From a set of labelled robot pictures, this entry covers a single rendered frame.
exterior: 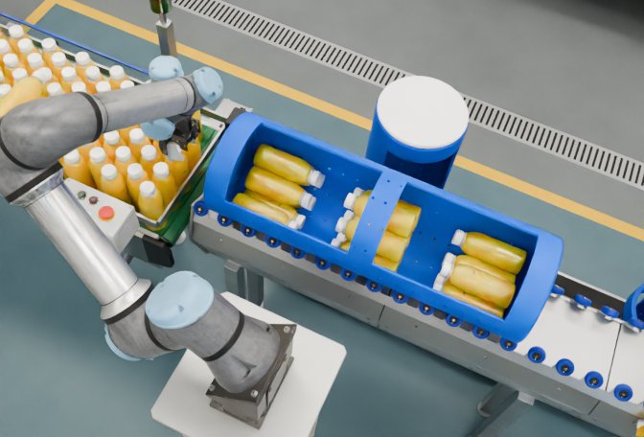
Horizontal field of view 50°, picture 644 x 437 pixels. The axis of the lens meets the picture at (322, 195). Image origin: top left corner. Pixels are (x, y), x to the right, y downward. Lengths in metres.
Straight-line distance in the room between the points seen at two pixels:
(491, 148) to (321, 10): 1.21
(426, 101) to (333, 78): 1.46
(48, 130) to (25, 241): 1.92
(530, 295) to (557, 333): 0.32
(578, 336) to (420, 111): 0.78
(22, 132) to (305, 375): 0.76
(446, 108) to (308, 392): 1.00
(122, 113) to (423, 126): 1.02
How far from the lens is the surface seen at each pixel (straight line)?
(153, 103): 1.40
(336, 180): 1.94
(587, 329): 2.02
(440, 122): 2.10
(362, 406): 2.75
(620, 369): 2.01
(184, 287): 1.29
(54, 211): 1.35
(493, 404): 2.71
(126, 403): 2.78
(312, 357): 1.57
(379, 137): 2.10
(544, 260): 1.69
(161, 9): 2.15
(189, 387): 1.56
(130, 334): 1.39
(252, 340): 1.34
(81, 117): 1.27
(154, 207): 1.90
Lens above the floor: 2.63
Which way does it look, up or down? 57 degrees down
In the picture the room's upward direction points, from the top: 7 degrees clockwise
